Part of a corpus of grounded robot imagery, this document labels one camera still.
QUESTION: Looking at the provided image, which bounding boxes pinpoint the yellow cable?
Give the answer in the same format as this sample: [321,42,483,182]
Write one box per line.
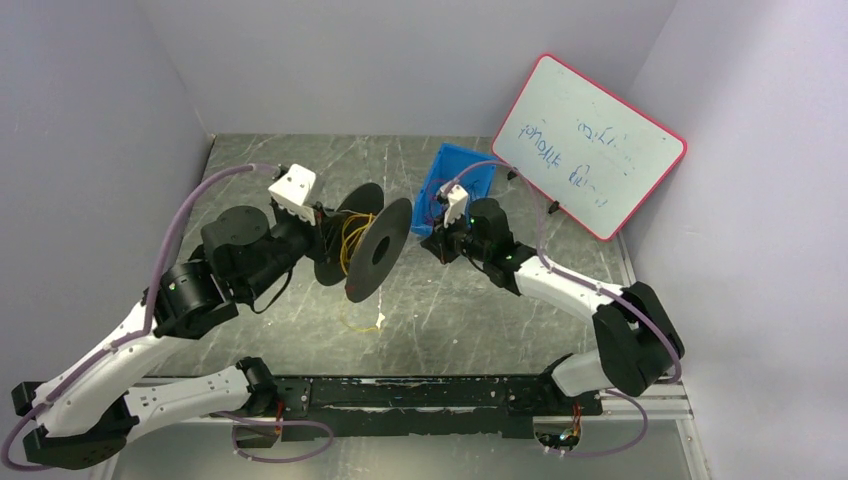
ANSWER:
[337,211,386,335]

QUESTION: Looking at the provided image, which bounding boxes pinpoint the grey perforated cable spool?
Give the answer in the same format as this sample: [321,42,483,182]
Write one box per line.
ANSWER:
[313,182,412,303]

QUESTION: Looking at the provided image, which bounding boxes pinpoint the red cable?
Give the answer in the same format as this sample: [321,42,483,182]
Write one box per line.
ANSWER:
[423,178,452,220]

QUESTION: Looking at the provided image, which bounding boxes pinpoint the blue plastic bin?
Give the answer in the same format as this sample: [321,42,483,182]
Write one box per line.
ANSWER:
[410,142,498,240]

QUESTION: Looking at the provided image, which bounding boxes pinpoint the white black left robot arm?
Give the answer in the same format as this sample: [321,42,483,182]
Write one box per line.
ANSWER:
[12,204,339,471]

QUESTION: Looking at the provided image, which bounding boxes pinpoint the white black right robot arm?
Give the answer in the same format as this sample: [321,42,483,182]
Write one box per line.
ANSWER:
[421,198,685,397]

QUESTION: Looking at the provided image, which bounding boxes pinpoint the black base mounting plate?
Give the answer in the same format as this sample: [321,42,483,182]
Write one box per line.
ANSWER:
[246,374,602,441]

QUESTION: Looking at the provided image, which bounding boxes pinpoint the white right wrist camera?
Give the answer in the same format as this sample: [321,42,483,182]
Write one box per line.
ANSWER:
[442,184,469,228]

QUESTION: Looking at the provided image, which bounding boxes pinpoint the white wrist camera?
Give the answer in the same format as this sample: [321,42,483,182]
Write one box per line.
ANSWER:
[442,184,469,228]
[268,164,317,226]

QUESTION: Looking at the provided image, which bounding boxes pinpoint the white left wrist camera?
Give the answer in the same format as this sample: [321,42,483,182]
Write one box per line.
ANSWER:
[268,164,317,226]

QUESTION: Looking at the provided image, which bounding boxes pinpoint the white board red frame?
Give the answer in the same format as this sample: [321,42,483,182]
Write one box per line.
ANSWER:
[492,54,687,240]

